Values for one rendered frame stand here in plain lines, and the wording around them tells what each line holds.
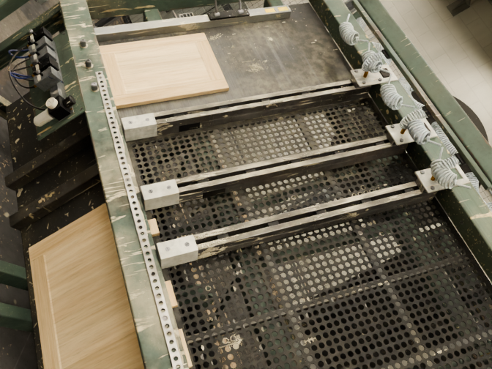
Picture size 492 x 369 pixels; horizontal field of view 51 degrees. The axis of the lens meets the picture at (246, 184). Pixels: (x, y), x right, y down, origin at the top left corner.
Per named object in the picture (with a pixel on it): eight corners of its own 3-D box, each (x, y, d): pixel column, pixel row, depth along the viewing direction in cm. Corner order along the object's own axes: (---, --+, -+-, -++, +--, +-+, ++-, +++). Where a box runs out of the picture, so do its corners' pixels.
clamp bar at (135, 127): (121, 127, 205) (116, 82, 185) (379, 81, 238) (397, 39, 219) (127, 145, 200) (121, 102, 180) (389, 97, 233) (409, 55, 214)
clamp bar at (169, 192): (140, 192, 188) (136, 151, 168) (415, 134, 221) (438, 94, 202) (146, 215, 183) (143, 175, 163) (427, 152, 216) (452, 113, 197)
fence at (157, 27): (94, 34, 234) (94, 28, 231) (286, 11, 261) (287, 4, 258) (97, 42, 232) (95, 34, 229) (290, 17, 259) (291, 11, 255)
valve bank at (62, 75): (-1, 38, 220) (44, 7, 216) (25, 58, 232) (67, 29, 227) (11, 124, 194) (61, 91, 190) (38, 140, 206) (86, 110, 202)
